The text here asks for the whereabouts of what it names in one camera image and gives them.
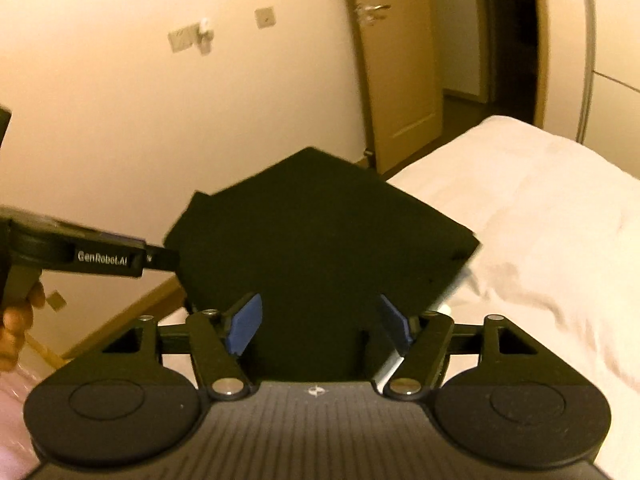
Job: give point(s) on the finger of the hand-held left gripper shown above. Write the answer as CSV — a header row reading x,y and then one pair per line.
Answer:
x,y
162,260

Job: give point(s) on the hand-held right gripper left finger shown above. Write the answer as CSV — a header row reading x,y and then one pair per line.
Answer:
x,y
244,325

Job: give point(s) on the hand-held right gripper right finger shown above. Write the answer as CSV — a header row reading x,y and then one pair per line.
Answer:
x,y
395,320

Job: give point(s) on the black shirt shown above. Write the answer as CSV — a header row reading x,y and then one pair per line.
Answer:
x,y
320,230

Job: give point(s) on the person's left hand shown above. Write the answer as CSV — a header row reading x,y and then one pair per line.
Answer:
x,y
15,330

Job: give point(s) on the small beige square plate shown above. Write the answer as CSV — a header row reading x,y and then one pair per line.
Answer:
x,y
56,300

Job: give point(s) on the pink plastic bag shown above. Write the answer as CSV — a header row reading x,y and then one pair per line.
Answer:
x,y
15,410

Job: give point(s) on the white bed duvet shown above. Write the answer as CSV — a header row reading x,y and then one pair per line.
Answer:
x,y
550,220

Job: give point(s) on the beige wooden door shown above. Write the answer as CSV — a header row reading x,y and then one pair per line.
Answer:
x,y
400,85

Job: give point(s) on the white wardrobe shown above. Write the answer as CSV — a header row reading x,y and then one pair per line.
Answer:
x,y
615,35

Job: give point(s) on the beige wall switch plate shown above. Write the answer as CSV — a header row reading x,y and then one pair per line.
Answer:
x,y
265,17
180,39

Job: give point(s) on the white wall plug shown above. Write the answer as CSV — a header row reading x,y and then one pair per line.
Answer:
x,y
205,35

